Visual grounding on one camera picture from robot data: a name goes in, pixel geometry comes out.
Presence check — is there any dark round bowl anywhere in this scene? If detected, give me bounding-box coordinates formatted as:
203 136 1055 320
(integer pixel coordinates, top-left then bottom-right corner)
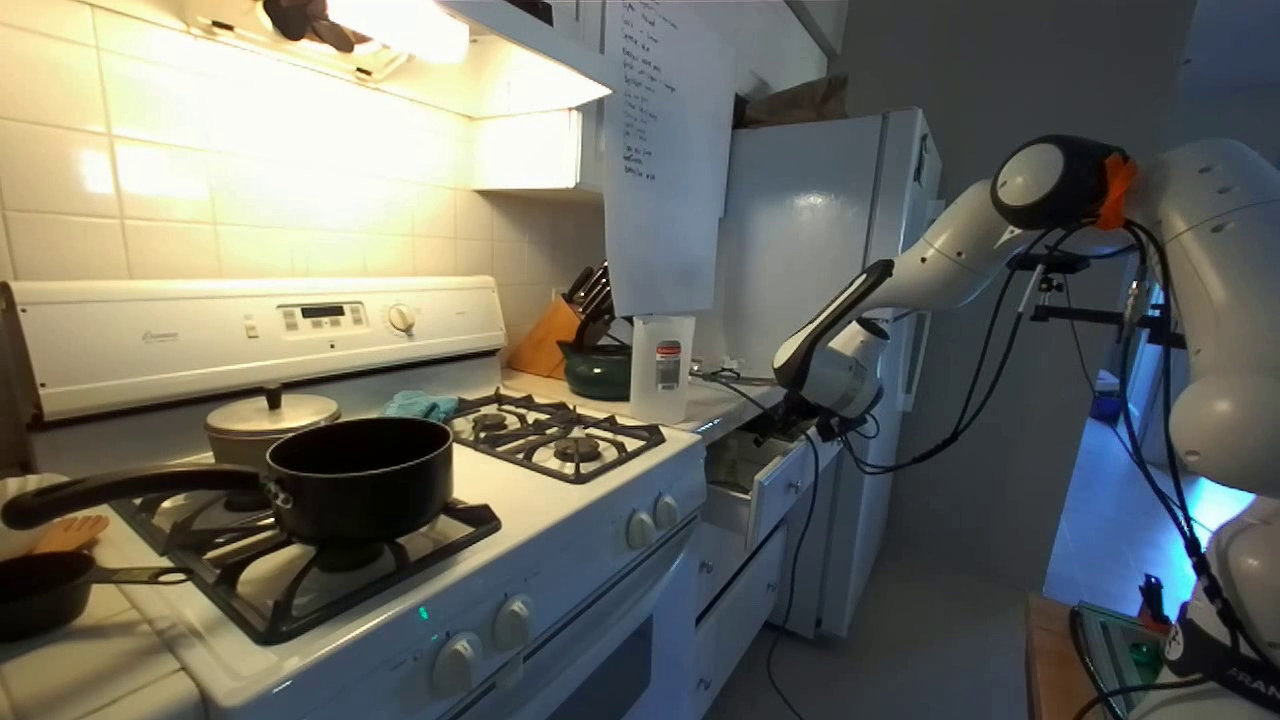
557 338 637 404

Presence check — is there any white paper sheet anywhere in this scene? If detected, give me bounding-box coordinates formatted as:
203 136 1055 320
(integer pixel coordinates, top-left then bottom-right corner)
597 0 744 320

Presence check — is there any cardboard box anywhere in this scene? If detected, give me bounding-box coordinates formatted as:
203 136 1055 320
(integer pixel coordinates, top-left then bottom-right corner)
730 74 853 134

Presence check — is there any black camera stand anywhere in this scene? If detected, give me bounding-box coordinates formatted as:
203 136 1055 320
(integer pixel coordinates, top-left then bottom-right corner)
1024 253 1182 345

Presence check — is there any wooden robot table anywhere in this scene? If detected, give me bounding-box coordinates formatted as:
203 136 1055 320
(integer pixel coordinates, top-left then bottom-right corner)
1018 593 1114 720

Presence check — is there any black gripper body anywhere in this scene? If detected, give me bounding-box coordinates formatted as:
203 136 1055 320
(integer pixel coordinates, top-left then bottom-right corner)
788 387 874 442

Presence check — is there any white bottom drawer front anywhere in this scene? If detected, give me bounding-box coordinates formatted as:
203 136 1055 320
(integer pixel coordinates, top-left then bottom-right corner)
682 585 784 720

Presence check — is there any wooden spatula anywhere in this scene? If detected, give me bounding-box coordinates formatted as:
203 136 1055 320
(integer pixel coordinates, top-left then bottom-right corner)
23 512 113 560

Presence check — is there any white wall cabinet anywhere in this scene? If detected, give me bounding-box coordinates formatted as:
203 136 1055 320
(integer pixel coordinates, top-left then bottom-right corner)
469 109 604 196

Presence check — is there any black wrist cable bundle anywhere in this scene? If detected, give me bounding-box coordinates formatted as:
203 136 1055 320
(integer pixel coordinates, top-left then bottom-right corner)
834 222 1257 644

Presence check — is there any small pot with lid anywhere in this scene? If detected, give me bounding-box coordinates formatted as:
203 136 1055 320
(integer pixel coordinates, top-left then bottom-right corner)
201 385 343 473

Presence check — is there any dark fixture under hood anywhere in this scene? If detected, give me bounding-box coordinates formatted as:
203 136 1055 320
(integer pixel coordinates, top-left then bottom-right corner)
259 0 362 56

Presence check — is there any black frying pan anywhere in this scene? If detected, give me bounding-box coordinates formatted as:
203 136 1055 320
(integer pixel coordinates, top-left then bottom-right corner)
0 549 193 650

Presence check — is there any blue bin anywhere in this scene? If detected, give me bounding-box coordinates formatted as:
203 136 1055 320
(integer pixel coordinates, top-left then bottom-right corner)
1092 370 1128 428

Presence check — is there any white refrigerator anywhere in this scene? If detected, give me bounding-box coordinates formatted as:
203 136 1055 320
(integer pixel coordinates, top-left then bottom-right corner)
704 109 951 644

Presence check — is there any wooden knife block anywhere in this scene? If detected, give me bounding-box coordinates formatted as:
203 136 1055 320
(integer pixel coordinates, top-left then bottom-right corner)
505 262 620 382

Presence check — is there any translucent white plastic pitcher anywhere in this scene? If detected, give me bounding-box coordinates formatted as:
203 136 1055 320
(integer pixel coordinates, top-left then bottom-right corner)
628 312 701 428

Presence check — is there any metal mounting frame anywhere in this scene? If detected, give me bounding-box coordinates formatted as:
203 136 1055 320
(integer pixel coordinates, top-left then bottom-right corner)
1070 604 1163 714

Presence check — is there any narrow white drawer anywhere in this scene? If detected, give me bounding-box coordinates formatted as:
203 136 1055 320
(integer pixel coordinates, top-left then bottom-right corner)
704 420 834 544

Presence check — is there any black saucepan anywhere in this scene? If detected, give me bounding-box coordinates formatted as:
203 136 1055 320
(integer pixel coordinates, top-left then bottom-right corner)
0 413 460 549

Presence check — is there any white gas stove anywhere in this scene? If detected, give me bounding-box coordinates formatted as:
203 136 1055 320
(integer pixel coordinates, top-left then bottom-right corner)
0 274 715 720

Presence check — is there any teal cloth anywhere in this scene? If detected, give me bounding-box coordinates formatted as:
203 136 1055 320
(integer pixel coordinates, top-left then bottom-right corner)
385 387 469 426

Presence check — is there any white range hood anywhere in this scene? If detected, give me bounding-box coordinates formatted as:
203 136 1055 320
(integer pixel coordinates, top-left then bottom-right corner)
77 0 615 120

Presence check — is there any black power cable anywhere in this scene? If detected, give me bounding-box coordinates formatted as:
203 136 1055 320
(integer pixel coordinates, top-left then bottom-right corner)
690 355 828 720

